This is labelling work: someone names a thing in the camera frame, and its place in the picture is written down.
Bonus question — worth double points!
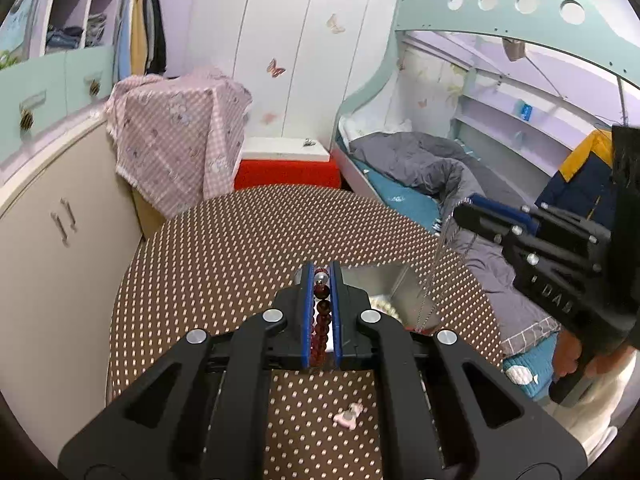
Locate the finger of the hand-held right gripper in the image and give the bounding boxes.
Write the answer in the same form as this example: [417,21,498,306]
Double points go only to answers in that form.
[469,193,612,247]
[452,201,532,249]

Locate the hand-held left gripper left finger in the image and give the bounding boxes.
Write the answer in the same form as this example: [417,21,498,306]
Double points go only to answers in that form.
[57,261,317,480]

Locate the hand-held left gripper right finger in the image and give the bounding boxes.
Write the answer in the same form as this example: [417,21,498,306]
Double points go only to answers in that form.
[328,260,588,480]

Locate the dark red bead bracelet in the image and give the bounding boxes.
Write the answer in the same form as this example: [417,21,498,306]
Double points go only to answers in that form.
[310,267,332,366]

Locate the metal tin box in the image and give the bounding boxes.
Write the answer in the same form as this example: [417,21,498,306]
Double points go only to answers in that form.
[340,262,441,333]

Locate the white bead bracelet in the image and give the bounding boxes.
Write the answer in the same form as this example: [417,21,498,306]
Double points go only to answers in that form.
[369,296,402,317]

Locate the silver chain necklace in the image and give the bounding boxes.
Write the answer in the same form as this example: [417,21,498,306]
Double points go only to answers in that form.
[417,211,456,333]

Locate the pink charm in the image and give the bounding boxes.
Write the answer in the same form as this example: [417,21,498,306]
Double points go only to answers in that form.
[334,402,366,428]

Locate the person's right hand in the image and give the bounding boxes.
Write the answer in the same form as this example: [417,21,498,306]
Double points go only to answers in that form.
[554,331,635,380]

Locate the teal bed sheet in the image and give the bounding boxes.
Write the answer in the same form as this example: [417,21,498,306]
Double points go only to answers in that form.
[365,170,443,233]

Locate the yellow and navy jacket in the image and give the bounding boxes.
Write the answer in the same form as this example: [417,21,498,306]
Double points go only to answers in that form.
[535,129,618,231]

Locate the grey duvet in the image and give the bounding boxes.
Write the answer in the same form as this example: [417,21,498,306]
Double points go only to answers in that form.
[348,132,561,358]

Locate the round table with dotted tablecloth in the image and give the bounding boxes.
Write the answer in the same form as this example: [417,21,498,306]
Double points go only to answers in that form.
[106,185,503,480]

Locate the teal whale print cloth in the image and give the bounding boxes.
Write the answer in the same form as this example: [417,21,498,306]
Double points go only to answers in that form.
[501,332,560,402]

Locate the red storage box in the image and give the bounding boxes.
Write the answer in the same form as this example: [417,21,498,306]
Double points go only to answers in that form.
[234,157,342,193]

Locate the white board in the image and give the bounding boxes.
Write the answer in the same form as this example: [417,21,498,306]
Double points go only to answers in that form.
[240,136,332,163]

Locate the brown cardboard box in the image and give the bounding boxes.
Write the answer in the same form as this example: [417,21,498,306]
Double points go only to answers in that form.
[131,185,166,238]

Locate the pink checked bear cloth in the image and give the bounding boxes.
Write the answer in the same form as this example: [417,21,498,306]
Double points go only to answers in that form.
[104,66,253,218]

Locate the white wardrobe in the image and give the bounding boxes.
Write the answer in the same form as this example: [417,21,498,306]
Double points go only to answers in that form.
[165,0,421,146]

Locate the beige low cabinet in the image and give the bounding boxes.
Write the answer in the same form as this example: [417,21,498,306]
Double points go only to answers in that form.
[0,120,146,391]

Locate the black hanging coat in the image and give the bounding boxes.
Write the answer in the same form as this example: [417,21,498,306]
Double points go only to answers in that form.
[142,0,167,75]

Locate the purple shelf unit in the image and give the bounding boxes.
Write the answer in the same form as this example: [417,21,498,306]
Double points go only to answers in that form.
[27,0,201,78]

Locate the tan hanging coat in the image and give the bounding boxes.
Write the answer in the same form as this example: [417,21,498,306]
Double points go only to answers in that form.
[130,0,151,76]

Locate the light blue hanging garment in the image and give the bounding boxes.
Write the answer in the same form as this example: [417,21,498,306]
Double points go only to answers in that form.
[116,0,136,81]

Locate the teal drawer cabinet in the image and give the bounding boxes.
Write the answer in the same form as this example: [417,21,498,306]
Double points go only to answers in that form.
[0,42,118,171]

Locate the folded grey clothes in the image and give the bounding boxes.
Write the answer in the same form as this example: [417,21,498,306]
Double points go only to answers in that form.
[85,12,107,46]

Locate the folded jeans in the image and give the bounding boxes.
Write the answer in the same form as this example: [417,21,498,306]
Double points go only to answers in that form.
[46,26,83,51]

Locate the purple wall shelves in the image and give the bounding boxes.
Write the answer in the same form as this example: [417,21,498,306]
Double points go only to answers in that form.
[452,67,596,161]

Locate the teal bunk bed frame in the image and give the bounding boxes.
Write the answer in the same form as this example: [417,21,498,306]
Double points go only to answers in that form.
[331,0,640,241]

